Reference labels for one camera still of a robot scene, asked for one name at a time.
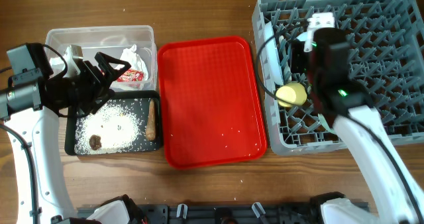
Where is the clear plastic storage bin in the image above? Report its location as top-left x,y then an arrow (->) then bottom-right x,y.
45,25 -> 157,92

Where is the yellow plastic cup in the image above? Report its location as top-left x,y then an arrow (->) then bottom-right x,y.
276,82 -> 307,107

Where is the white napkin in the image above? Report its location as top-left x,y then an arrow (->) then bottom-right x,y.
120,44 -> 148,81

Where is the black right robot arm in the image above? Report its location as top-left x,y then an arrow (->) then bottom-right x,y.
305,27 -> 423,223

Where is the red snack wrapper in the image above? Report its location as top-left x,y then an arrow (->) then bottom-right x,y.
117,69 -> 144,82

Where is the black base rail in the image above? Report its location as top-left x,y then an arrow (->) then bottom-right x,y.
139,202 -> 319,224

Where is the grey dishwasher rack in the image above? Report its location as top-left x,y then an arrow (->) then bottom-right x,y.
252,0 -> 423,156

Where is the cooked white rice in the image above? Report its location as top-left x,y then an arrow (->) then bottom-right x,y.
74,98 -> 150,155

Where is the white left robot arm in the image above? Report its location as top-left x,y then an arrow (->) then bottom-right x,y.
1,43 -> 130,223

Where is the black plastic tray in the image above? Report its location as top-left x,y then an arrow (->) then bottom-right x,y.
64,90 -> 163,156

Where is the green rice bowl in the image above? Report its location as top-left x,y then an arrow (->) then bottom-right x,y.
318,113 -> 335,135

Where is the dark brown food lump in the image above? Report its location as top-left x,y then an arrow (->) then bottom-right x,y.
89,135 -> 101,150

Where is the light blue plate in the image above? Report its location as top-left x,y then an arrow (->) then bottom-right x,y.
264,23 -> 284,85

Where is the brown bread stick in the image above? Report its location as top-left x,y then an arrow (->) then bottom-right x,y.
145,99 -> 156,141

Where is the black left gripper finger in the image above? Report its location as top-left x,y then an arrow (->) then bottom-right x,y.
95,52 -> 131,85
79,85 -> 115,117

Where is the red serving tray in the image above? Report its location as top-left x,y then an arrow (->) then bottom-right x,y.
157,36 -> 268,170

